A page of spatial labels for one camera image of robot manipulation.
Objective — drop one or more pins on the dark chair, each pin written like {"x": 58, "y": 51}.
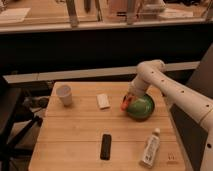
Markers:
{"x": 11, "y": 112}

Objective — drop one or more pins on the white rectangular block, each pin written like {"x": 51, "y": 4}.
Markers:
{"x": 103, "y": 102}

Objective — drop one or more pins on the white squeeze bottle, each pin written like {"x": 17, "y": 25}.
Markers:
{"x": 150, "y": 150}

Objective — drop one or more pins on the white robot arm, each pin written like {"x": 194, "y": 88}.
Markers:
{"x": 194, "y": 104}

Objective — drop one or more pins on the white paper cup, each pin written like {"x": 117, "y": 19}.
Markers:
{"x": 65, "y": 95}

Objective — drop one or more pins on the orange pepper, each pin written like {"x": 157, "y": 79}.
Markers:
{"x": 126, "y": 101}

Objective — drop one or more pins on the black rectangular bar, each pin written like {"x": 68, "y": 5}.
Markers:
{"x": 106, "y": 147}

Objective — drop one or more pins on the green ceramic bowl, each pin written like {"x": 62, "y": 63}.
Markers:
{"x": 140, "y": 108}

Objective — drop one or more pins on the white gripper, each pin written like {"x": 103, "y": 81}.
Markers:
{"x": 137, "y": 87}

